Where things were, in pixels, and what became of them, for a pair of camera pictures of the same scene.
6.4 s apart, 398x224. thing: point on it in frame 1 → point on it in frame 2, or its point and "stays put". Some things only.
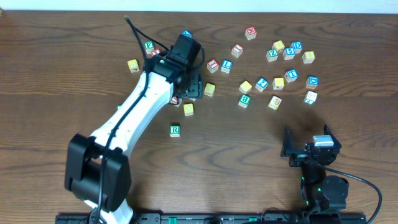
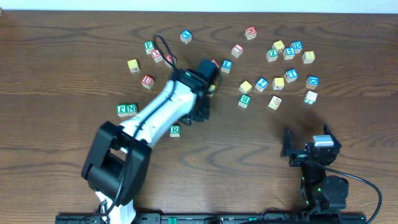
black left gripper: [195, 86] → [200, 109]
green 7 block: [310, 98] stays put
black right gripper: [306, 152] stays put
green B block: [244, 101] stays put
